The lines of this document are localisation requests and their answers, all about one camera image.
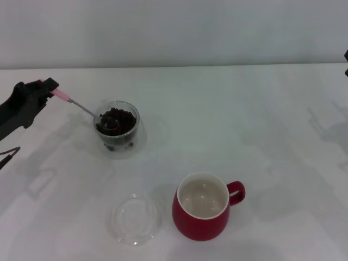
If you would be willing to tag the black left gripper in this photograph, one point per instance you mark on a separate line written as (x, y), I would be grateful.
(13, 114)

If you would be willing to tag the red ceramic mug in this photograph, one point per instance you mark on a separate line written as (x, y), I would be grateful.
(195, 225)

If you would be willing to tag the dark coffee beans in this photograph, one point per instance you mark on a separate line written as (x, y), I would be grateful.
(126, 119)

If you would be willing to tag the clear glass dish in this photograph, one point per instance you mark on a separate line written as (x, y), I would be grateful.
(134, 217)

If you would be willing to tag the clear double-wall glass cup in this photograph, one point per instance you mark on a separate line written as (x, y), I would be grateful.
(123, 150)

